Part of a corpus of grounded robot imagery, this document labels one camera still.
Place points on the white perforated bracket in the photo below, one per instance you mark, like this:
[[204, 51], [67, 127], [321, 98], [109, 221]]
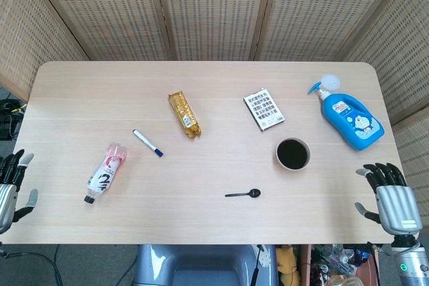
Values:
[[263, 256]]

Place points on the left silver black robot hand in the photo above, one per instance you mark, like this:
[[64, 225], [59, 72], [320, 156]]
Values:
[[8, 195]]

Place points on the blue pump detergent bottle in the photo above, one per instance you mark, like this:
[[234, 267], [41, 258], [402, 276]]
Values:
[[352, 118]]

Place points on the woven bamboo folding screen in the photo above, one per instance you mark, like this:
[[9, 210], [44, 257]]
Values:
[[214, 8]]

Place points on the white cup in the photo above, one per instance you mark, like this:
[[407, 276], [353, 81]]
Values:
[[292, 154]]

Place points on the wooden box of clutter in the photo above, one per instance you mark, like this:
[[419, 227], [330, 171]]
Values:
[[335, 266]]

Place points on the black plastic spoon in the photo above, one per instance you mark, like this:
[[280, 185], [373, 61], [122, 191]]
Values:
[[254, 193]]

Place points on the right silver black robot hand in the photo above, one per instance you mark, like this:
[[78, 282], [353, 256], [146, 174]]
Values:
[[397, 205]]

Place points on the printed card box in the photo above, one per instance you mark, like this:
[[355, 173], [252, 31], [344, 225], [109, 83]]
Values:
[[264, 109]]

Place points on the grey robot torso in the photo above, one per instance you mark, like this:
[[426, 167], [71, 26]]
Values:
[[201, 266]]

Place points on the plastic drink bottle red white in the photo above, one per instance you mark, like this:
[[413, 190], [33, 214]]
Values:
[[104, 175]]

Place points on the yellow plush toy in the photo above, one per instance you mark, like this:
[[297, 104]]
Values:
[[288, 262]]

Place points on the white marker with blue cap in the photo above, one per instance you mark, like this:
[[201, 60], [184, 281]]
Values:
[[144, 140]]

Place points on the gold foil snack package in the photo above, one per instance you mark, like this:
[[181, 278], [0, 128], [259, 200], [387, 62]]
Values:
[[183, 113]]

